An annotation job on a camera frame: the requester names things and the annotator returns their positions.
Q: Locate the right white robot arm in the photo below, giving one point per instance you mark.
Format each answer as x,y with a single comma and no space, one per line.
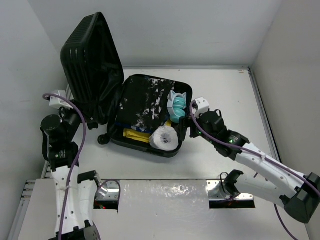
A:
297,193

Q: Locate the black suitcase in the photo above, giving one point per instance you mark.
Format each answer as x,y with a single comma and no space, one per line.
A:
104,95

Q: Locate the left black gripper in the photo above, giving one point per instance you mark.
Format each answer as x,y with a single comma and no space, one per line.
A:
63,110

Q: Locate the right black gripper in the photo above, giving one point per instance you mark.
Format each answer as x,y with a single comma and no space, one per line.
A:
184,122

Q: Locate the teal cat-ear headphones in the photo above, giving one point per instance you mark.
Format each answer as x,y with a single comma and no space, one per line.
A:
176,105

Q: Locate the blue white patterned shorts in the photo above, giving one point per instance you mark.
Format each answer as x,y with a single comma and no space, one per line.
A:
133,127

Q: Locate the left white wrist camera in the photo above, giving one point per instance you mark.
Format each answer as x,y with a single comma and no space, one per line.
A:
57,103

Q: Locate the white cloth bundle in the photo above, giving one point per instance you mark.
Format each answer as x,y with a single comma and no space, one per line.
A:
165,138

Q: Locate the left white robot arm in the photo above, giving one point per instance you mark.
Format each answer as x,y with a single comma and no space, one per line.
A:
75,192

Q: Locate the yellow pants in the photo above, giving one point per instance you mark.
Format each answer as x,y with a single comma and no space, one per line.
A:
142,137

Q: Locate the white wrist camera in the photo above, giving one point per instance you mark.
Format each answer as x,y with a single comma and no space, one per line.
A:
200,106
57,103

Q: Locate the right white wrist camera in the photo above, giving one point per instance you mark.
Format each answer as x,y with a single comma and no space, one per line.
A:
200,106

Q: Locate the black white patterned garment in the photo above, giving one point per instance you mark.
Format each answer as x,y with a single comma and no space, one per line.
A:
144,101

